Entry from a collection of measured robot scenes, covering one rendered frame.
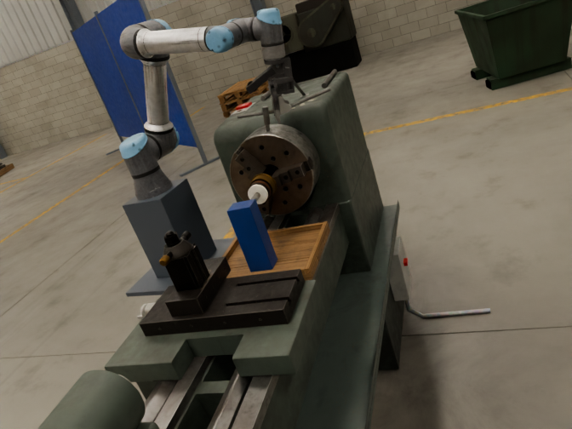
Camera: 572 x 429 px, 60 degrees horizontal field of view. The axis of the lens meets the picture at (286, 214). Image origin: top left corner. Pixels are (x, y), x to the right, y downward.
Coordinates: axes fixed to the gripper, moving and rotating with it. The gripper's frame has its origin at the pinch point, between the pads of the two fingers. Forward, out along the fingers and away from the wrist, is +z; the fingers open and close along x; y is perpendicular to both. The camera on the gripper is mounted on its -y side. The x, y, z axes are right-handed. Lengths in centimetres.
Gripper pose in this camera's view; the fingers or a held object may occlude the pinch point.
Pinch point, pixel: (276, 117)
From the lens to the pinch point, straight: 176.7
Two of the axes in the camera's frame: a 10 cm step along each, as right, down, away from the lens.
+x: -1.2, -4.3, 9.0
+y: 9.8, -1.7, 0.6
